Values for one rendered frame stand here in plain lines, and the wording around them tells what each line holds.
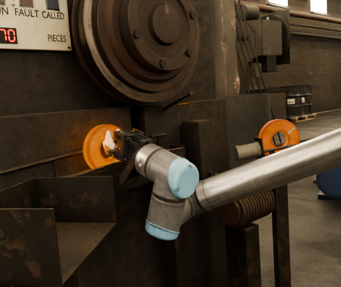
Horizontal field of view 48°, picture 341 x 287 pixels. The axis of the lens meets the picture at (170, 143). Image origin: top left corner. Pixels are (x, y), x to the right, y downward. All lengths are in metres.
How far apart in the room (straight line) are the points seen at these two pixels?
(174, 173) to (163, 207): 0.10
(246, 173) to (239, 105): 2.91
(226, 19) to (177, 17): 4.38
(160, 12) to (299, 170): 0.61
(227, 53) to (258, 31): 3.70
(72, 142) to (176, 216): 0.43
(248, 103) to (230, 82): 1.66
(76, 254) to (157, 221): 0.26
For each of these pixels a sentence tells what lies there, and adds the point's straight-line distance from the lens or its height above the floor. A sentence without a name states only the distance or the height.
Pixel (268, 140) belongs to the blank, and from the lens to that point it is 1.50.
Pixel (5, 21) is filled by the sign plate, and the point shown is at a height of 1.13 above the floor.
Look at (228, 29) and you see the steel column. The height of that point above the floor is 1.79.
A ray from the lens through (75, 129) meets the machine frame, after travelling 1.23.
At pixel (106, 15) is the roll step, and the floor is 1.14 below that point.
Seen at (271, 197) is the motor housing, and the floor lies 0.49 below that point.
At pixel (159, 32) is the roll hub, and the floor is 1.09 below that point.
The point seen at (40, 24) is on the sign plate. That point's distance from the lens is 1.26.
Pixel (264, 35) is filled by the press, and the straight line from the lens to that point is 9.16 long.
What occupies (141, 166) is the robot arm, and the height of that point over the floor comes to 0.72.
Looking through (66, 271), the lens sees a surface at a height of 0.59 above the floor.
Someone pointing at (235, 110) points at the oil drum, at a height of 0.73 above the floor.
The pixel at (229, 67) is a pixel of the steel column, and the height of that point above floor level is 1.27.
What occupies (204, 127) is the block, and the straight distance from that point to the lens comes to 1.43.
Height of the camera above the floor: 0.89
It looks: 7 degrees down
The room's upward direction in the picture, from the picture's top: 4 degrees counter-clockwise
